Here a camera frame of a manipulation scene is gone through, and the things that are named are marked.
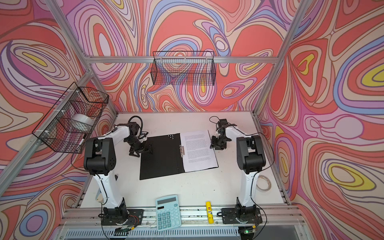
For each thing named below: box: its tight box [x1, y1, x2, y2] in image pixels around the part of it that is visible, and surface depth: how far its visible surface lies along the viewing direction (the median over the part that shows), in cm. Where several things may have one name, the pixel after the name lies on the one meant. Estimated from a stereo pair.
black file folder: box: [139, 133, 219, 181], surface depth 95 cm
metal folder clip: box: [179, 145, 185, 158], surface depth 100 cm
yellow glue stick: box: [206, 201, 214, 224], surface depth 75 cm
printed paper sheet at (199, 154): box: [180, 130, 219, 173], surface depth 98 cm
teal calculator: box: [155, 195, 182, 232], surface depth 75 cm
